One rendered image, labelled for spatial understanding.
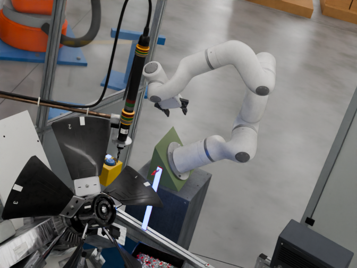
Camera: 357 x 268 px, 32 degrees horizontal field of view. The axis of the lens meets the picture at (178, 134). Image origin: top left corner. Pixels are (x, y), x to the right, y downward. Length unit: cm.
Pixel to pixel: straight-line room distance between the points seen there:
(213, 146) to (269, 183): 226
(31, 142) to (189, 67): 70
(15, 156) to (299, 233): 109
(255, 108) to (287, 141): 315
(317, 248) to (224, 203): 235
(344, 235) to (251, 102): 160
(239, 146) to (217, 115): 311
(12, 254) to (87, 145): 47
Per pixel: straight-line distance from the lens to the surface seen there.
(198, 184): 305
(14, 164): 238
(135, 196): 243
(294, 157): 561
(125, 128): 217
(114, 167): 276
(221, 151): 285
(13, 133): 240
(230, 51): 252
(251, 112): 270
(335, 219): 403
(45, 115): 306
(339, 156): 385
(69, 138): 232
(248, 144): 278
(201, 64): 256
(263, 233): 453
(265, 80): 251
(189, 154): 293
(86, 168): 229
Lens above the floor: 256
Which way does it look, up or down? 28 degrees down
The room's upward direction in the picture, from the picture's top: 15 degrees clockwise
